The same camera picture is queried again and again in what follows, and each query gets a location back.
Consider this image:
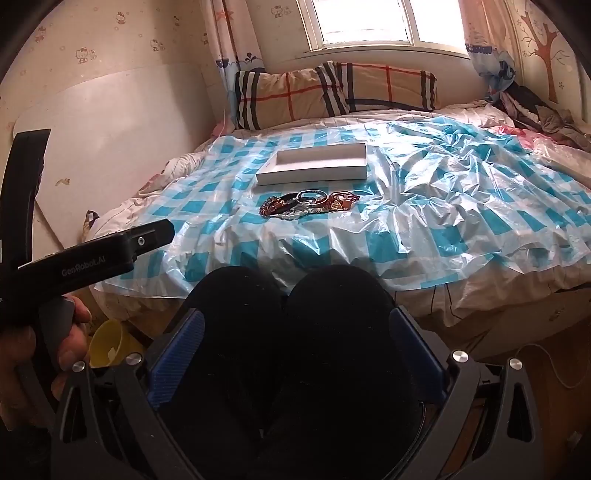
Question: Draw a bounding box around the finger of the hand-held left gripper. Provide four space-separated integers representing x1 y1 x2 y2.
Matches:
124 219 175 260

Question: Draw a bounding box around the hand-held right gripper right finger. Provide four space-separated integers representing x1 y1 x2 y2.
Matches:
390 305 543 480

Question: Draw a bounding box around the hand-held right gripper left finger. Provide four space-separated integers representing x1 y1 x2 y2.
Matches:
48 307 208 480

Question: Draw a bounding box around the amber bead bracelet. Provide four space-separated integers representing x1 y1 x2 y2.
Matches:
259 196 289 217

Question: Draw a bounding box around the black braided leather bracelet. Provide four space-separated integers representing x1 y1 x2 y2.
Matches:
272 194 302 216

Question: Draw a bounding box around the brown cord bracelet yellow pendant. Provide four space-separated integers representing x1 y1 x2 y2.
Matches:
328 191 361 212

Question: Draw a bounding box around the white cardboard box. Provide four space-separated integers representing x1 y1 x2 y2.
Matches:
255 142 368 186

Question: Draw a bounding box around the person's left hand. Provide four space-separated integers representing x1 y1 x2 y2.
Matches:
0 295 93 432

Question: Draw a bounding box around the person's left leg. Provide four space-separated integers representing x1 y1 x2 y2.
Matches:
154 265 289 480

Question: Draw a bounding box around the person's leg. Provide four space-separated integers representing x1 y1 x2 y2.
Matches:
259 264 446 480
154 265 289 480

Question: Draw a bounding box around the yellow plastic cup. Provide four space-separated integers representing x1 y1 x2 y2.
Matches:
89 319 145 368

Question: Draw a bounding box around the person's right leg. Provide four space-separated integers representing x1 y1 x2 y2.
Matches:
259 264 446 480

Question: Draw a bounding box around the white board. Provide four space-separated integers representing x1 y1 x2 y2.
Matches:
13 64 219 259

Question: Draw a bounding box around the beige bed base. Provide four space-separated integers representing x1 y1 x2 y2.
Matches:
443 285 591 365

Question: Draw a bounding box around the blue checkered plastic sheet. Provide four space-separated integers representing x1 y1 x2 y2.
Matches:
95 113 591 301

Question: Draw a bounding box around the large plaid pillow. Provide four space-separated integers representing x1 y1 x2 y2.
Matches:
233 61 352 131

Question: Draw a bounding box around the printed curtain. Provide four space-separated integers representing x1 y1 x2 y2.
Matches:
208 0 267 77
461 0 518 95

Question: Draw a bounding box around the small plaid pillow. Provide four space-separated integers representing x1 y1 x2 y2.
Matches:
335 62 438 114

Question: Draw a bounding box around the pile of dark clothes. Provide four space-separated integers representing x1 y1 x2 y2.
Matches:
499 83 591 151

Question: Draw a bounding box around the window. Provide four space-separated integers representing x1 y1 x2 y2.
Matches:
299 0 469 57

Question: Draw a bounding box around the tree print panel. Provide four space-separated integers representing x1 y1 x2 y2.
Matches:
519 7 580 104

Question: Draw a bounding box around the brown bag strap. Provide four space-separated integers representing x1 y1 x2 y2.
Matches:
82 210 101 241

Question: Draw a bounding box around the white cable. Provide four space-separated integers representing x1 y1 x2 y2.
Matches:
514 343 591 389

